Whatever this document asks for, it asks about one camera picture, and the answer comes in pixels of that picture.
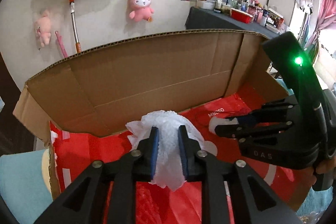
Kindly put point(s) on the small white plush toy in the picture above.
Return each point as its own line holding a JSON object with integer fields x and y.
{"x": 215, "y": 121}

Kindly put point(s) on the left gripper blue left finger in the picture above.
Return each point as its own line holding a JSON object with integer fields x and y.
{"x": 154, "y": 143}

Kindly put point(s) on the red basin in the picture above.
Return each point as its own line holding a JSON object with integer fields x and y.
{"x": 241, "y": 16}

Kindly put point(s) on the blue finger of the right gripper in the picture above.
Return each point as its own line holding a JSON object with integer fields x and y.
{"x": 269, "y": 112}
{"x": 259, "y": 134}

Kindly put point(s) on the pink plush pig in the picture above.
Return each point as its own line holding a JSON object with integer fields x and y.
{"x": 42, "y": 28}

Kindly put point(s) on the white mesh bath pouf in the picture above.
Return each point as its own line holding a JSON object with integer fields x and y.
{"x": 168, "y": 169}

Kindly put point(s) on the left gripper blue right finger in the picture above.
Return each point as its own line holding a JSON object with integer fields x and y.
{"x": 182, "y": 140}

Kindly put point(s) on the pink plush fox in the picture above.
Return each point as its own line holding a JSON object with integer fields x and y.
{"x": 140, "y": 10}

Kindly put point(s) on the person right hand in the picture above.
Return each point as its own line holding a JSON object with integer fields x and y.
{"x": 327, "y": 166}

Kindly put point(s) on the cardboard box red lining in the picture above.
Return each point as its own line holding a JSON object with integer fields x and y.
{"x": 79, "y": 106}

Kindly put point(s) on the grey covered side table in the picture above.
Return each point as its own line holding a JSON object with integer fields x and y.
{"x": 207, "y": 19}

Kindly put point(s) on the mop handle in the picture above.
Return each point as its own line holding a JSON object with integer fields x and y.
{"x": 74, "y": 27}

